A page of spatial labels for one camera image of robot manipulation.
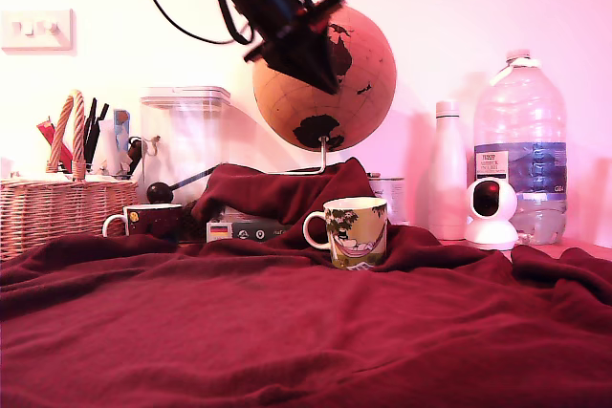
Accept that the cork globe on metal stand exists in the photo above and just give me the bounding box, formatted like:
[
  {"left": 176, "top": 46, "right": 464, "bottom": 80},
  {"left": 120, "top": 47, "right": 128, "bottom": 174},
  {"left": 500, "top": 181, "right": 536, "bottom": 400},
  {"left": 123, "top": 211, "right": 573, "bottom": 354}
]
[{"left": 251, "top": 6, "right": 398, "bottom": 176}]

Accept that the clear container with white lid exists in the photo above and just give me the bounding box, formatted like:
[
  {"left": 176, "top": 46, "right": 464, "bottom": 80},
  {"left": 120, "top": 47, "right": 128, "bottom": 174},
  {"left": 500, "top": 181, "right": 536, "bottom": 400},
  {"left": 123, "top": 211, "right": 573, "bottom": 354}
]
[{"left": 138, "top": 86, "right": 232, "bottom": 204}]

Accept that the tin can with script label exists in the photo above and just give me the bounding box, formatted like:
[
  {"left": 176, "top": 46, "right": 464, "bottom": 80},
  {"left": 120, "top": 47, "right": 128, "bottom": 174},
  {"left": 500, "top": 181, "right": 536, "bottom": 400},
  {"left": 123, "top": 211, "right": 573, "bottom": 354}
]
[{"left": 366, "top": 173, "right": 406, "bottom": 226}]

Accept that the pale grey box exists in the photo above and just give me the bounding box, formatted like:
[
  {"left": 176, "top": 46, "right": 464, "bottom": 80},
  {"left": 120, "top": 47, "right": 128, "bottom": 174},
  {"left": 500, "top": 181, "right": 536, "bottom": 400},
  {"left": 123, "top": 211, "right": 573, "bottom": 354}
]
[{"left": 220, "top": 206, "right": 288, "bottom": 225}]

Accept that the white insulated bottle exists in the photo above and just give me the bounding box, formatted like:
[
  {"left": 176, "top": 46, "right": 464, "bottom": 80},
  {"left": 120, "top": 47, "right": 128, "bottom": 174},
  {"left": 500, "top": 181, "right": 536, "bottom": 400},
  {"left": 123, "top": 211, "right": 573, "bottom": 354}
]
[{"left": 428, "top": 100, "right": 469, "bottom": 241}]

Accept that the blue and white packet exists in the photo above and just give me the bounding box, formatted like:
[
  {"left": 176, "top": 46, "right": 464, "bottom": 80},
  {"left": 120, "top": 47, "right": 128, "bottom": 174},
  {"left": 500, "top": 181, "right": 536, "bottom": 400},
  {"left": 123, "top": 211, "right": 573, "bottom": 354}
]
[{"left": 113, "top": 109, "right": 131, "bottom": 156}]

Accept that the box with German flag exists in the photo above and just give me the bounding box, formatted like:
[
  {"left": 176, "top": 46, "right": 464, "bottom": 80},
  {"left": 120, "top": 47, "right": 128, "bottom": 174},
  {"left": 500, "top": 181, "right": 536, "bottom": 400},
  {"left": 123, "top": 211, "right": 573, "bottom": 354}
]
[{"left": 205, "top": 220, "right": 294, "bottom": 244}]

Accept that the black knob with rod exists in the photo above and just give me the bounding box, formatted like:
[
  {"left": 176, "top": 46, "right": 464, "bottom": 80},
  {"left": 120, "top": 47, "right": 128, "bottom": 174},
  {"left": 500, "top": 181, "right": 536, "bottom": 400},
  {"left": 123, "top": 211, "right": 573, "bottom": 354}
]
[{"left": 145, "top": 164, "right": 224, "bottom": 204}]

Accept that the large clear water bottle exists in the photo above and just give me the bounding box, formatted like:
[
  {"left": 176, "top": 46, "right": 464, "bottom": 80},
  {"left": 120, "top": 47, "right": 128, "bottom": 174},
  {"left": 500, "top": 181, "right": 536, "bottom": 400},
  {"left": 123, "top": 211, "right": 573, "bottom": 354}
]
[{"left": 472, "top": 48, "right": 569, "bottom": 246}]

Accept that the red packet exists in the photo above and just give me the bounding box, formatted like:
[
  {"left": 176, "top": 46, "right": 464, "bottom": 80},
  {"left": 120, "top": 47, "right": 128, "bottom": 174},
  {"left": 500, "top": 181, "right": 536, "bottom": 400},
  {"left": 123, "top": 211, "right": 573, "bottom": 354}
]
[{"left": 36, "top": 117, "right": 73, "bottom": 173}]

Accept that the dark red blanket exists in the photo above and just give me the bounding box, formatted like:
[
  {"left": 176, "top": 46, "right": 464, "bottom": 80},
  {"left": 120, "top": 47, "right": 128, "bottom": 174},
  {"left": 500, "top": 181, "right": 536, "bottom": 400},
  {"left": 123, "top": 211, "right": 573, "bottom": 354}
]
[{"left": 0, "top": 157, "right": 612, "bottom": 408}]

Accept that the short black cable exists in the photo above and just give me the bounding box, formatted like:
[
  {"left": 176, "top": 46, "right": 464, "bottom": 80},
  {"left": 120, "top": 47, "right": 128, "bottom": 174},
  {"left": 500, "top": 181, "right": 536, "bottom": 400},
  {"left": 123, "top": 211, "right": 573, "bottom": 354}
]
[{"left": 213, "top": 0, "right": 254, "bottom": 45}]

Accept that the illustrated mug with white handle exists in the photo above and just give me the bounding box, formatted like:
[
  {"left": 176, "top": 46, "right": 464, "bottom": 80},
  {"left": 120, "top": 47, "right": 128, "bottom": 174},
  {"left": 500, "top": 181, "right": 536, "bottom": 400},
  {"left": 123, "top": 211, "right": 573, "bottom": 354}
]
[{"left": 303, "top": 196, "right": 389, "bottom": 272}]

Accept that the dark brown tool handle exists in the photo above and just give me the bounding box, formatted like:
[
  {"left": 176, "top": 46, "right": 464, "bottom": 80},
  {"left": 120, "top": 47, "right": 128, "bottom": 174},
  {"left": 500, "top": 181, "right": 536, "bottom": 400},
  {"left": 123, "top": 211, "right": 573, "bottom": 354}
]
[{"left": 126, "top": 136, "right": 144, "bottom": 175}]

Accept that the black utensil handle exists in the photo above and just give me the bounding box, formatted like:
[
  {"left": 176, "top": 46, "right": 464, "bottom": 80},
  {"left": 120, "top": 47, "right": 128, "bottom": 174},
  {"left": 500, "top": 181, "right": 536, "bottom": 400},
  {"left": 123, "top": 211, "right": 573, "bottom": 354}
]
[
  {"left": 83, "top": 97, "right": 98, "bottom": 165},
  {"left": 93, "top": 102, "right": 111, "bottom": 142}
]

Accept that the dark mug with white handle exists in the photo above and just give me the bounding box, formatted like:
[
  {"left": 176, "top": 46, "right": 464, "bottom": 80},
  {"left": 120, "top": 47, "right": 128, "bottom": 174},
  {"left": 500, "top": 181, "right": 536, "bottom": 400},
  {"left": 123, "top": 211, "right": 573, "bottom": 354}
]
[{"left": 101, "top": 204, "right": 184, "bottom": 243}]

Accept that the white wall switch plate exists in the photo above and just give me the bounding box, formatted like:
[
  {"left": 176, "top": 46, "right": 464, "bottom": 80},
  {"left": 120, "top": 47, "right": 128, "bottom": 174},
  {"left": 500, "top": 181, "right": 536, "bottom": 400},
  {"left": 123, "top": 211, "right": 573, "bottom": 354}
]
[{"left": 0, "top": 8, "right": 75, "bottom": 51}]

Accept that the small white round camera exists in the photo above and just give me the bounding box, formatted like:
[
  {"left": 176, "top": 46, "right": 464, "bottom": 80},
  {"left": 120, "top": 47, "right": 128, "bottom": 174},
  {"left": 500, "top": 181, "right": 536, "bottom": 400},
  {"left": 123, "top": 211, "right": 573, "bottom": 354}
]
[{"left": 463, "top": 178, "right": 520, "bottom": 251}]

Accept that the wicker basket with handle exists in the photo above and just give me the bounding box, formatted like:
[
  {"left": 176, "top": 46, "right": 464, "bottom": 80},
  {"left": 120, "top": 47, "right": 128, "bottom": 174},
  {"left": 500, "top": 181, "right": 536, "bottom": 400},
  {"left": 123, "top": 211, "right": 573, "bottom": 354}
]
[{"left": 0, "top": 89, "right": 140, "bottom": 261}]

